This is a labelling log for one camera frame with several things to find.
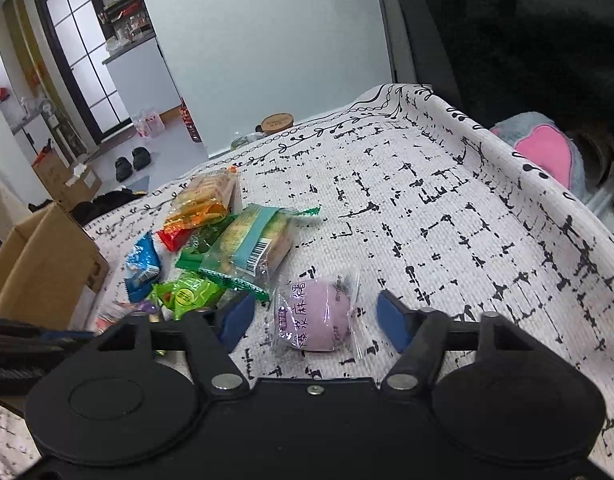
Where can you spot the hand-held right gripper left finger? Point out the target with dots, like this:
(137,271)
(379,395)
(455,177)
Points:
(237,321)

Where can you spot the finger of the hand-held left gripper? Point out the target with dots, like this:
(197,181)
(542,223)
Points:
(32,342)
(12,380)

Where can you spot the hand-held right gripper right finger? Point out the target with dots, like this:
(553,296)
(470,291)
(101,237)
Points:
(391,320)

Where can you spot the purple mochi packet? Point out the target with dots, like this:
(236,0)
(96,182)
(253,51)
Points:
(312,317)

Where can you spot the cardboard box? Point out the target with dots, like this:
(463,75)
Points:
(42,265)

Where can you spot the dark green candy packet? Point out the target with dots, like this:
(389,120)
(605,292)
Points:
(199,245)

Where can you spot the red snack packet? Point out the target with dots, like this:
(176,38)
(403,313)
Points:
(173,237)

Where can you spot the lime green snack packet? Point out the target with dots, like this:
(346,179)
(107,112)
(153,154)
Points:
(187,295)

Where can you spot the cracker packet with teal label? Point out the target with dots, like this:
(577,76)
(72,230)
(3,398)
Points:
(247,247)

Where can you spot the small purple snack packet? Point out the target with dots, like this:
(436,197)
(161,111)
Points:
(148,306)

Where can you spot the blue snack packet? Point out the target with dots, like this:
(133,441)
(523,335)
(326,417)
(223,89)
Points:
(143,265)

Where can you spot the white black-printed tablecloth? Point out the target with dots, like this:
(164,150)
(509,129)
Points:
(412,200)

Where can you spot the orange cracker packet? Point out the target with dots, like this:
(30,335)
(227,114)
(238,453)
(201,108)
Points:
(202,195)

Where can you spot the black bag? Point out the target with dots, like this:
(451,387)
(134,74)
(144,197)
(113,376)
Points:
(107,202)

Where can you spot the cardboard boxes on floor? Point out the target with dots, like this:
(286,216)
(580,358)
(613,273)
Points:
(67,180)

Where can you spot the clear bag of packets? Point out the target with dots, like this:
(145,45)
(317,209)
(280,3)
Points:
(243,141)

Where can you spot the pair of black slippers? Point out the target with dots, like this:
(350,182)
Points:
(133,162)

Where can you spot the jar with wooden lid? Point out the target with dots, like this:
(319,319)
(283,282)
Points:
(276,123)

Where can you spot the red paper decoration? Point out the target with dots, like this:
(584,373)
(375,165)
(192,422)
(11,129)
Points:
(189,122)

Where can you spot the pink plastic bag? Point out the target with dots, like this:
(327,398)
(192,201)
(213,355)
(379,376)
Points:
(148,124)

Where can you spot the grey and pink plush toy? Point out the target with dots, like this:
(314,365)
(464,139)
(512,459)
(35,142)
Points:
(542,150)

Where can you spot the white cabinet with shelves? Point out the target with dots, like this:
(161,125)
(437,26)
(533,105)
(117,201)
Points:
(137,70)

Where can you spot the black-framed glass door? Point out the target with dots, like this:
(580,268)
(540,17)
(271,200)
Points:
(82,60)

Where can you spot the black chair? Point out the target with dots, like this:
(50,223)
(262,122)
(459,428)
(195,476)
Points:
(512,25)

